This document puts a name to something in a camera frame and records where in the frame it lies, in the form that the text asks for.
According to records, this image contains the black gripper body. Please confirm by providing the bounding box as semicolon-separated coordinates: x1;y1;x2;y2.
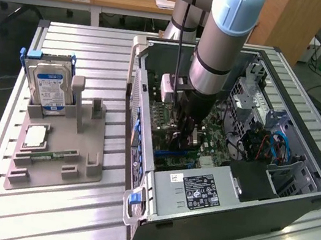
175;87;217;127

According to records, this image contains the green graphics card black cooler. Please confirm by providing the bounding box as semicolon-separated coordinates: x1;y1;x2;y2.
150;119;207;162

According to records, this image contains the metal CPU socket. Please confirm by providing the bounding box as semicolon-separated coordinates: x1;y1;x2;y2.
164;103;181;127

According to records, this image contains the green motherboard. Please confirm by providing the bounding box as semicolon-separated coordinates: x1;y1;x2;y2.
136;75;244;182

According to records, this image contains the blue expansion slot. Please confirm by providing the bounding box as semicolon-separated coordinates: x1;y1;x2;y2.
153;146;188;163

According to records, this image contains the silver chipset heatsink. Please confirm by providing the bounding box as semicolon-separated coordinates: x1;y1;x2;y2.
198;155;220;171

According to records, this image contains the grey metal drive cage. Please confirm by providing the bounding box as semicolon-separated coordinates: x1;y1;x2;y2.
223;58;284;137

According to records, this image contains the grey power supply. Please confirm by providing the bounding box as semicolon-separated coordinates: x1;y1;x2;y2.
143;152;246;231

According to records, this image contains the black plastic shroud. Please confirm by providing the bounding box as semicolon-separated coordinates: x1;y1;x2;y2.
223;156;284;208

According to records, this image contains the blue release latch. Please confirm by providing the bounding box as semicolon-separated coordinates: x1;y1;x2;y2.
128;192;141;206

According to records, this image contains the grey metal disk bay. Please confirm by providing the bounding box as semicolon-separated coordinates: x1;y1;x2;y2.
262;156;321;204

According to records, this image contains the black open PC case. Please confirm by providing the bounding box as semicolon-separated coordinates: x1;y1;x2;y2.
97;27;321;240

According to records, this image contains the wooden cabinet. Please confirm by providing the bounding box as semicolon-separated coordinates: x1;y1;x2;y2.
246;0;321;70

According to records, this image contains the grey parts rack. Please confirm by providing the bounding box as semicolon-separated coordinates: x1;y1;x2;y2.
2;64;121;206

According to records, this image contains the green RAM stick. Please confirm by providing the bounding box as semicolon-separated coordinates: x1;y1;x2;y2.
27;142;78;170

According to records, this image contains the hard disk with blue carrier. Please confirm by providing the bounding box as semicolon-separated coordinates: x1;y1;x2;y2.
9;44;80;120

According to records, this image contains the silver CPU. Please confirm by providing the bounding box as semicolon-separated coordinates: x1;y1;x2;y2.
23;123;50;151

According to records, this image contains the black chair base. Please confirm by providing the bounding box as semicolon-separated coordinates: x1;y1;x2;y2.
0;0;75;47

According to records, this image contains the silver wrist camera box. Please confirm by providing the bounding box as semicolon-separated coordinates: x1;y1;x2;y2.
156;72;187;106

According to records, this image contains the black cable plug cluster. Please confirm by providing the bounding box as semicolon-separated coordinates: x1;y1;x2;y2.
239;127;273;163

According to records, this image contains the black camera cable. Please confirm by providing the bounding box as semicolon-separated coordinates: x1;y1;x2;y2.
167;2;194;99

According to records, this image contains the blue data wire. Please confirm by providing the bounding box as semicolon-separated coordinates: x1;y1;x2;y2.
267;130;295;167

